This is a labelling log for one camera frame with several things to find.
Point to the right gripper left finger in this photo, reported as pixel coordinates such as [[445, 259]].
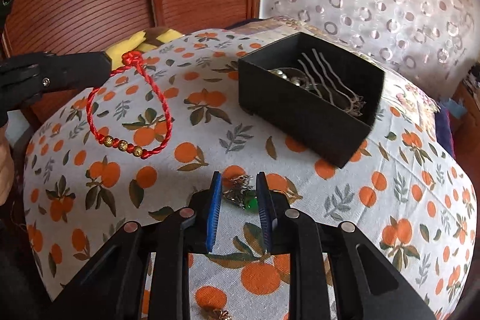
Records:
[[191, 229]]

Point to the black jewelry box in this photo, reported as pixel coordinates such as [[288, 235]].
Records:
[[271, 85]]

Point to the wooden side cabinet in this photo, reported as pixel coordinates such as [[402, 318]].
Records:
[[466, 129]]

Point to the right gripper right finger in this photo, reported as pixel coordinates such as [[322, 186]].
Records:
[[287, 230]]

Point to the orange print bed sheet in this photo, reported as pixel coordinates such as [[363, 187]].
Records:
[[401, 187]]

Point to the yellow plush toy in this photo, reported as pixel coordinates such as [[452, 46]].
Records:
[[142, 41]]

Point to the silver wavy hair pin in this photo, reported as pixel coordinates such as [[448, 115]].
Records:
[[326, 84]]

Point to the bronze flower brooch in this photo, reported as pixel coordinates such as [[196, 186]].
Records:
[[219, 314]]

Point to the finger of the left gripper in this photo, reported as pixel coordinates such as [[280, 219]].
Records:
[[74, 71]]

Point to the teal tissue paper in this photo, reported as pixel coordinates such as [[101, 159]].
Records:
[[456, 109]]

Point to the person's left hand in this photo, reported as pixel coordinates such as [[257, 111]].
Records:
[[7, 168]]

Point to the purple blanket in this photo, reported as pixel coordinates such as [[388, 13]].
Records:
[[443, 130]]

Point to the green stone pendant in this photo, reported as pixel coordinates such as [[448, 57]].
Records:
[[239, 191]]

